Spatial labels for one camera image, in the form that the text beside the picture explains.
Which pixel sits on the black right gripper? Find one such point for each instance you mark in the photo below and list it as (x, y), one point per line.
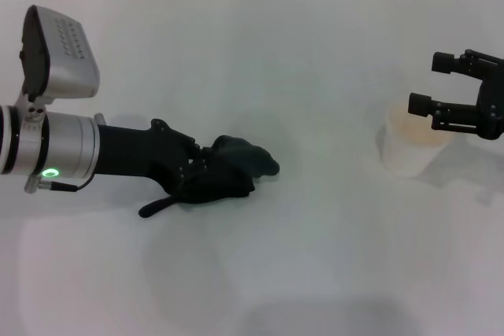
(492, 108)

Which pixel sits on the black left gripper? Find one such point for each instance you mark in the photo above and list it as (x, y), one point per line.
(130, 151)

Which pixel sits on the dark blue rag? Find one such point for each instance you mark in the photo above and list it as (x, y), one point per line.
(244, 163)

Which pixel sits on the white paper cup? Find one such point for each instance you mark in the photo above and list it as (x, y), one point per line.
(409, 151)

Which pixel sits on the small grey wrist connector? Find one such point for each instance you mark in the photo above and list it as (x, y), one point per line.
(99, 119)

